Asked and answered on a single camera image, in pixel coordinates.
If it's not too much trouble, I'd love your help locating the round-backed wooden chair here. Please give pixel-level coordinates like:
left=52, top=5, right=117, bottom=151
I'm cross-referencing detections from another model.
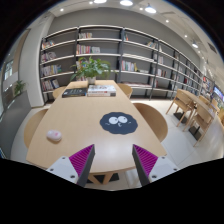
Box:
left=116, top=83, right=134, bottom=99
left=52, top=85, right=68, bottom=100
left=133, top=102, right=169, bottom=143

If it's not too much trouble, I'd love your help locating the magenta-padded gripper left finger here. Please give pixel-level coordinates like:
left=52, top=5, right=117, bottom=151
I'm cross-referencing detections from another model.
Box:
left=45, top=143, right=96, bottom=188

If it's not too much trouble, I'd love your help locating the black book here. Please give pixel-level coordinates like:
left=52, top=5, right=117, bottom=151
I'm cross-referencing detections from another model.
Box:
left=61, top=87, right=88, bottom=99

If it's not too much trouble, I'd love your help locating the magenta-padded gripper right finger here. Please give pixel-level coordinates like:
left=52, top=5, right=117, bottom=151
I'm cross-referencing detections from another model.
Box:
left=131, top=143, right=181, bottom=187

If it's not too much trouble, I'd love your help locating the grey bookshelf unit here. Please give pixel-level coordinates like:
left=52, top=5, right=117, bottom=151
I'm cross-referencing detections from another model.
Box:
left=39, top=24, right=214, bottom=103

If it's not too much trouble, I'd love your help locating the pale pink computer mouse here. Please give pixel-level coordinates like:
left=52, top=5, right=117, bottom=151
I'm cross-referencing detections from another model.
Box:
left=45, top=129, right=63, bottom=143

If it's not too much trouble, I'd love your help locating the dark cloud-shaped mouse pad with eyes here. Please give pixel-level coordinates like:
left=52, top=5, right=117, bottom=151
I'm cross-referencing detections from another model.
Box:
left=99, top=111, right=139, bottom=136

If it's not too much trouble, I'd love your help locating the green potted plant white pot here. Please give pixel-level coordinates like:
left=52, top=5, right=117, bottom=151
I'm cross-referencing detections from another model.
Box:
left=69, top=56, right=113, bottom=85

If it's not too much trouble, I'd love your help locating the small potted floor plant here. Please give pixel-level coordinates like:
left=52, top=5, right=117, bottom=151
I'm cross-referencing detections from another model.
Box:
left=13, top=79, right=27, bottom=98

